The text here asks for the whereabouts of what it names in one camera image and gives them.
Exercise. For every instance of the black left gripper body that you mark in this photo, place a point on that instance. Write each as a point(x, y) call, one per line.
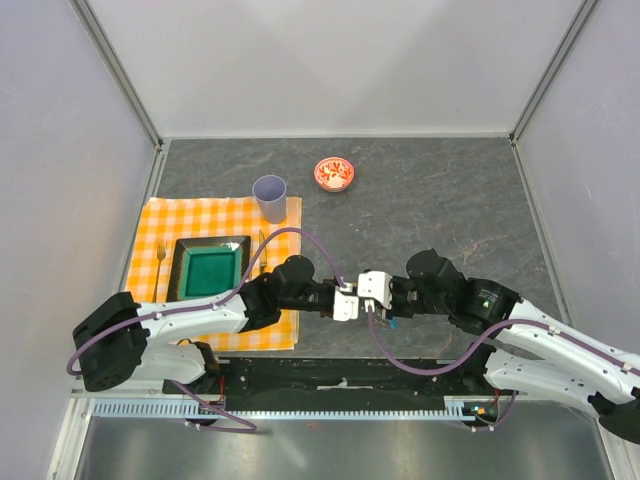
point(326, 292)

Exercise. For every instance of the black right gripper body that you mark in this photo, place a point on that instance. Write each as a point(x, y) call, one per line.
point(394, 311)

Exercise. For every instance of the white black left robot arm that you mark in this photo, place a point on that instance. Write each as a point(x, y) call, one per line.
point(124, 340)

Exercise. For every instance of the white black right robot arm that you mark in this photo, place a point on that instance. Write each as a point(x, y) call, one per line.
point(568, 366)

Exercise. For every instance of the lilac plastic cup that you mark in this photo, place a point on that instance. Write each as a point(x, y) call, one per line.
point(270, 193)

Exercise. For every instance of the red patterned ceramic bowl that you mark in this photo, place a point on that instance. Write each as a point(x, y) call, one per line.
point(334, 174)

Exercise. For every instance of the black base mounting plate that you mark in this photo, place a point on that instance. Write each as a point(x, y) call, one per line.
point(244, 376)

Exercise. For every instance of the black teal square plate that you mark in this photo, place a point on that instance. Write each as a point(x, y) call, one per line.
point(207, 266)

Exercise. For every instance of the silver fork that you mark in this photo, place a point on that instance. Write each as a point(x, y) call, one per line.
point(161, 251)

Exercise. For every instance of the orange checkered cloth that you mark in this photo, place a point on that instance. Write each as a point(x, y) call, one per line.
point(173, 219)

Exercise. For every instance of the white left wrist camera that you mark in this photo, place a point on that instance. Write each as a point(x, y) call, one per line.
point(345, 303)

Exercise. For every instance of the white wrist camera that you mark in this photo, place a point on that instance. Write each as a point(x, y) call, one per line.
point(376, 286)
point(345, 303)

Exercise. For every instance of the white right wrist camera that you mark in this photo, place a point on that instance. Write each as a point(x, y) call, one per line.
point(376, 286)

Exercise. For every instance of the black handled knife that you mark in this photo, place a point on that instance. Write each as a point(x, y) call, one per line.
point(263, 254)

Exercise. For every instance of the grey cable duct rail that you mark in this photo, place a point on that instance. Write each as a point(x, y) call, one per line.
point(185, 408)

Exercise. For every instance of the aluminium corner frame post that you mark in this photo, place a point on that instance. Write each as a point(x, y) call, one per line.
point(559, 57)

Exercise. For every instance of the left aluminium frame post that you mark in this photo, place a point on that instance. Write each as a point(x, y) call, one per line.
point(107, 52)

